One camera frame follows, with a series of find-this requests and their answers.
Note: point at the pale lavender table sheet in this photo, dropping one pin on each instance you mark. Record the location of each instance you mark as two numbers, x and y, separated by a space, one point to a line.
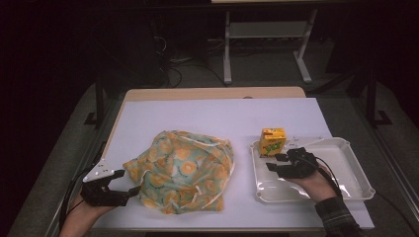
217 115

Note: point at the orange patterned cloth bag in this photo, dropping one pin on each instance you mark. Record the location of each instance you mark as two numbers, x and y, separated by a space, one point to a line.
178 171

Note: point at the yellow juice carton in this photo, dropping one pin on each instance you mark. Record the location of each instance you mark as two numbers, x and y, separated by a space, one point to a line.
272 142

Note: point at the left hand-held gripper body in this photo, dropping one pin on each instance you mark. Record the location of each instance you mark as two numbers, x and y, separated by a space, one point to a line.
100 194

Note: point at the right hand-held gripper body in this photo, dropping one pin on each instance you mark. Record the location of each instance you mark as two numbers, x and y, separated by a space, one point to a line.
301 164

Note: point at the black metal stand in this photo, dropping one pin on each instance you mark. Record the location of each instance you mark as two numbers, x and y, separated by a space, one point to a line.
99 105
372 98

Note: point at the white metal frame table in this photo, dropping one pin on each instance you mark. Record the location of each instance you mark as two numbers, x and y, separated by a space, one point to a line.
267 29

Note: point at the person's right hand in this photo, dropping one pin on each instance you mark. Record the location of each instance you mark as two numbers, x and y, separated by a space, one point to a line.
314 187

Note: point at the person's left hand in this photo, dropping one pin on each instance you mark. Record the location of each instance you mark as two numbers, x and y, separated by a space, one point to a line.
84 214

